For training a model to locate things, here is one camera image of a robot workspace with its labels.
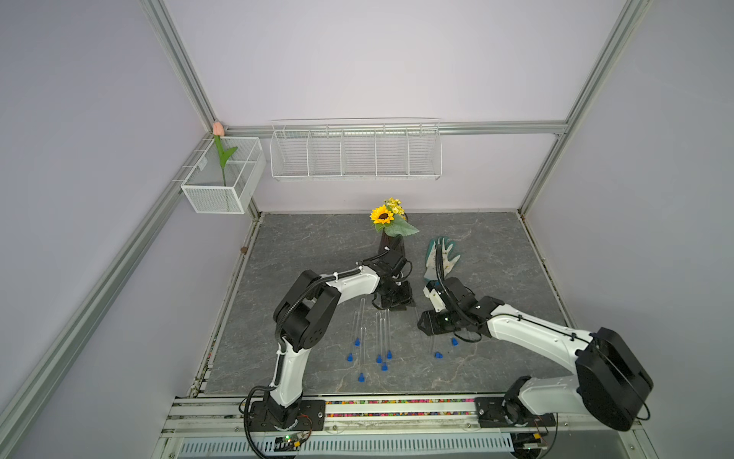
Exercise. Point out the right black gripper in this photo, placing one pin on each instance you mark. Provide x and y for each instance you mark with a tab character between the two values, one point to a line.
427	323

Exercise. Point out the yellow sunflower bouquet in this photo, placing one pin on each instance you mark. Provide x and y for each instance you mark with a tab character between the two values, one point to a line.
390	218

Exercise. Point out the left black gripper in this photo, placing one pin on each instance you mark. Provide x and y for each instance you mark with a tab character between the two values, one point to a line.
406	299

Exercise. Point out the white vented cable duct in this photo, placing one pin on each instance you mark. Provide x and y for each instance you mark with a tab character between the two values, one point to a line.
357	445

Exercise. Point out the green circuit board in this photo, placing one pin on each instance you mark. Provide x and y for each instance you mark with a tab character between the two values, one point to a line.
287	444

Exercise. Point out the white mesh wall basket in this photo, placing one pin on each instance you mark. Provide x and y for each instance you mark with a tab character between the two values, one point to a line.
203	185

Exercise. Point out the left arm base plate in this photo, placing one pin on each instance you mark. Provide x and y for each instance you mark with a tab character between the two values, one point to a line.
302	415

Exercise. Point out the white wire wall shelf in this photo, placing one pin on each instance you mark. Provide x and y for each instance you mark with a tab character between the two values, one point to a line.
390	149

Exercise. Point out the pink artificial tulip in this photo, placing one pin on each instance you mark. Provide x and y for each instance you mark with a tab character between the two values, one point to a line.
224	154

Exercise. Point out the green white work glove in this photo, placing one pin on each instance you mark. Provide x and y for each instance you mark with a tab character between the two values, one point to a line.
440	252

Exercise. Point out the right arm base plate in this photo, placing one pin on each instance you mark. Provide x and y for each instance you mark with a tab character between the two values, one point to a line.
497	412

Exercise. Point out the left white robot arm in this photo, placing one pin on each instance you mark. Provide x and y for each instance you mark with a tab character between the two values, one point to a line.
303	318

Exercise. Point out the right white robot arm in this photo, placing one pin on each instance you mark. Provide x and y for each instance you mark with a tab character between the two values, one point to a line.
605	379

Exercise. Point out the dark glass flower vase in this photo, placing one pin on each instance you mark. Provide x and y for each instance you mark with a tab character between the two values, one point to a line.
391	246

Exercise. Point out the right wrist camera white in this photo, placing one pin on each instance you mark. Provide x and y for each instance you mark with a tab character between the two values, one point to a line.
435	299

